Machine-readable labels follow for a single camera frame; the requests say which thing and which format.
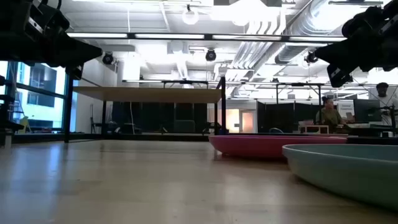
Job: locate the black round ceiling spotlight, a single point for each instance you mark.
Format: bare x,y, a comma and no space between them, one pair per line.
211,55
108,58

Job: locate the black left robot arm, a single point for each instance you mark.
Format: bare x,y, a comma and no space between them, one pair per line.
18,12

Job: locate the standing person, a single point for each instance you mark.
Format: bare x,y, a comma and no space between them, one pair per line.
387,99

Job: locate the light green plate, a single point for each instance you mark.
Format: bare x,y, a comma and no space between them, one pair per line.
348,174

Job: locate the seated person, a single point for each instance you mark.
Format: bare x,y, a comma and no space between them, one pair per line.
330,116

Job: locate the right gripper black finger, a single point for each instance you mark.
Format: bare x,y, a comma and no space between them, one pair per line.
329,53

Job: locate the white round pendant lamp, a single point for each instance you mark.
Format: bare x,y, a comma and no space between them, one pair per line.
190,16

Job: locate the black plate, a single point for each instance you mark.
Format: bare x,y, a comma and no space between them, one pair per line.
373,140

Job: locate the black partition screen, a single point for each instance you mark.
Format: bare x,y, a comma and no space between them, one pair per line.
289,116

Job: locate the pink plate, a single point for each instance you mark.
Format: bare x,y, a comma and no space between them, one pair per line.
267,146

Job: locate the wooden shelf with black legs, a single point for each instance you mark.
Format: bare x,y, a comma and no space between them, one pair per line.
149,95

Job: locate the black computer monitor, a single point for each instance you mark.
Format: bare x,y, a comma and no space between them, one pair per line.
367,110

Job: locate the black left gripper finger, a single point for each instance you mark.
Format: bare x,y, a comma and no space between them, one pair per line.
88,52

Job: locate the black equipment stand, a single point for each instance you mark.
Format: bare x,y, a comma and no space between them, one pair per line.
9,124

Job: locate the black ceiling spotlight cluster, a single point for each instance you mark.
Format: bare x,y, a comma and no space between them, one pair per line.
311,57

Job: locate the silver ventilation duct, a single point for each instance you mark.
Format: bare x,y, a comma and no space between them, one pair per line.
298,46

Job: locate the small wooden rack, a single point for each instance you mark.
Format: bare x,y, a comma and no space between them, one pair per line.
314,129

